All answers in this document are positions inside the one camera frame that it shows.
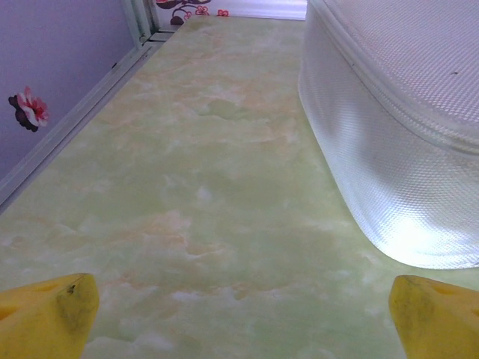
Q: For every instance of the aluminium frame post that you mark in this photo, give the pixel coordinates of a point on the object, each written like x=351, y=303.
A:
x=136, y=18

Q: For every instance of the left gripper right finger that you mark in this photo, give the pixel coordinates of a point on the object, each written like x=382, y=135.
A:
x=438, y=321

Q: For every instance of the white zip pouch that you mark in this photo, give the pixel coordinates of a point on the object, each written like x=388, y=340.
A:
x=393, y=112

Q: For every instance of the aluminium table edge rail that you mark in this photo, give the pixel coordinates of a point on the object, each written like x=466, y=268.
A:
x=75, y=121

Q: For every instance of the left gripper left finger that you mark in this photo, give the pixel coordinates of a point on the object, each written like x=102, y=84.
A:
x=37, y=321

